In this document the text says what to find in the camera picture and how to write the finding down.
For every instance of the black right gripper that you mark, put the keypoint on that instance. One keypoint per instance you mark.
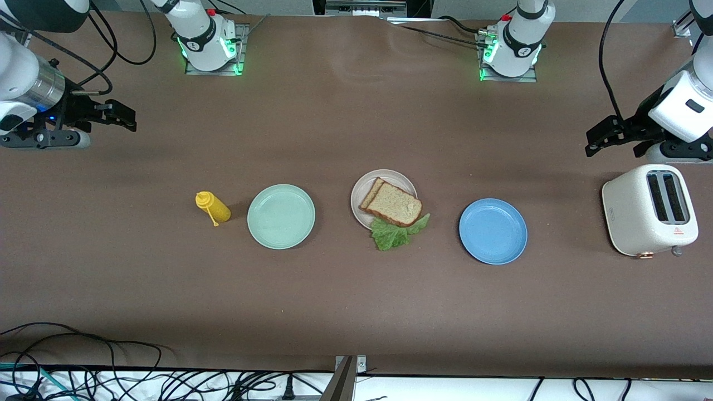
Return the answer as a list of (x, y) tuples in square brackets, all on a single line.
[(76, 107)]

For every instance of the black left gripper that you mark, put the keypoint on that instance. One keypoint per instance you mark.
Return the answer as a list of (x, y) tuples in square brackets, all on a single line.
[(638, 125)]

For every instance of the yellow mustard squeeze bottle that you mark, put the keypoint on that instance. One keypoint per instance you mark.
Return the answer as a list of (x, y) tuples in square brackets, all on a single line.
[(217, 210)]

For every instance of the brown bread slice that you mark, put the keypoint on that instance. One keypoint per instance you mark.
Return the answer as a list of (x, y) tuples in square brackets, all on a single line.
[(396, 205), (370, 195)]

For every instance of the green lettuce leaf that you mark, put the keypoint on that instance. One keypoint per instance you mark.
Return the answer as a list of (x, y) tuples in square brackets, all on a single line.
[(392, 235)]

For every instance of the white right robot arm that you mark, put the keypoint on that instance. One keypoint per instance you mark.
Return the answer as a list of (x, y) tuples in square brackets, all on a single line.
[(22, 78)]

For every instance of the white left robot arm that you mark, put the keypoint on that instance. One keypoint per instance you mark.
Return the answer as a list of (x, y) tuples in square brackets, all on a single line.
[(521, 50)]

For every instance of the blue plate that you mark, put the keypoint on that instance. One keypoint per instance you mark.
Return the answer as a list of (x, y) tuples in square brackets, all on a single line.
[(493, 231)]

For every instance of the mint green plate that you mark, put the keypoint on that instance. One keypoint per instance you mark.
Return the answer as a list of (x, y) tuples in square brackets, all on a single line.
[(281, 217)]

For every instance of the beige plate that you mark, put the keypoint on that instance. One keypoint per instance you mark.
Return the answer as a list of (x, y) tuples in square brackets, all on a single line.
[(390, 175)]

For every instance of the white toaster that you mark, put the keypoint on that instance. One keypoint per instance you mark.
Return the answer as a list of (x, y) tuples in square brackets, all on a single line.
[(629, 217)]

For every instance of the black equipment rack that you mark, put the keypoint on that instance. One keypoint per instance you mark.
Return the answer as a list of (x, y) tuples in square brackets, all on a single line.
[(418, 6)]

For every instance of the black power plug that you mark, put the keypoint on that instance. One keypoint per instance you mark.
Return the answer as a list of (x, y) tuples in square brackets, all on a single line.
[(288, 390)]

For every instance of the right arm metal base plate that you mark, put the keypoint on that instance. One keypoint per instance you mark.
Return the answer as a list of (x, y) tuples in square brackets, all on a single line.
[(214, 73)]

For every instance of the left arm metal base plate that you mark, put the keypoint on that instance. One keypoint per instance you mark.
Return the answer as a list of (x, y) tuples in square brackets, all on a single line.
[(509, 79)]

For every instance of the aluminium profile post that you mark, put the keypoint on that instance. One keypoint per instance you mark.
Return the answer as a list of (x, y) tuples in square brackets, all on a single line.
[(344, 384)]

